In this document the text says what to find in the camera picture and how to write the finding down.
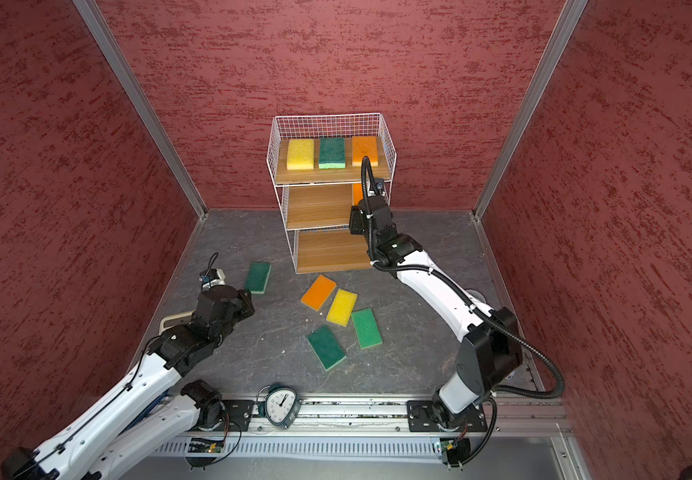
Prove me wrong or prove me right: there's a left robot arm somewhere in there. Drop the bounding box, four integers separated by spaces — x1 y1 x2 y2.
1 285 255 479

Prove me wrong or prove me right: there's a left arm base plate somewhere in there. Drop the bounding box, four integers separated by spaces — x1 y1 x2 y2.
214 399 256 432

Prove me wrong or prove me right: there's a left circuit board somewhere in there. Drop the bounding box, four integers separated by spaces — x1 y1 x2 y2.
187 437 225 455

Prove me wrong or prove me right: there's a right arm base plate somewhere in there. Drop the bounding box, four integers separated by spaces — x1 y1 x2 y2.
406 400 488 433

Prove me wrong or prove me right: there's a light green sponge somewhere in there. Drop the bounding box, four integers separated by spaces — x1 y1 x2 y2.
351 308 383 350

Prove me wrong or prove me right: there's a green analog clock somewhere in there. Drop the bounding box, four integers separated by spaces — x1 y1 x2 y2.
258 384 302 429

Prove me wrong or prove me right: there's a yellow sponge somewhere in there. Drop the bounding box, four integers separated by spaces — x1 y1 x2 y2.
327 289 358 327
287 139 316 171

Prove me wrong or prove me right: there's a right circuit board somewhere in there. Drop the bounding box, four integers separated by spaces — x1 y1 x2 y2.
436 438 472 468

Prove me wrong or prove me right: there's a cream calculator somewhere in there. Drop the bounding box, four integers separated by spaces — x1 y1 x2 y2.
158 311 193 334

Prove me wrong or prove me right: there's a circuit board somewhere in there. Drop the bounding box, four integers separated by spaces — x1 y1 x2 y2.
187 437 225 455
436 438 472 468

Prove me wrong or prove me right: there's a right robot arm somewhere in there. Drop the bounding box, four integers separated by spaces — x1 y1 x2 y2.
349 196 523 428

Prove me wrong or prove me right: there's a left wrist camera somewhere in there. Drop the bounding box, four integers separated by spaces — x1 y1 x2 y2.
200 267 226 291

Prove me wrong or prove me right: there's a white wire wooden shelf rack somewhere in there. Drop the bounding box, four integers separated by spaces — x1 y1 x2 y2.
267 113 397 274

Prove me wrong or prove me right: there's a dark green sponge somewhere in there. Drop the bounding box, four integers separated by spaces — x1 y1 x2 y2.
307 325 346 371
244 262 272 295
318 138 346 169

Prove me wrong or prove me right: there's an orange sponge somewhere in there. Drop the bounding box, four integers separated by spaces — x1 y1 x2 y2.
352 184 364 206
301 275 337 311
352 136 379 167

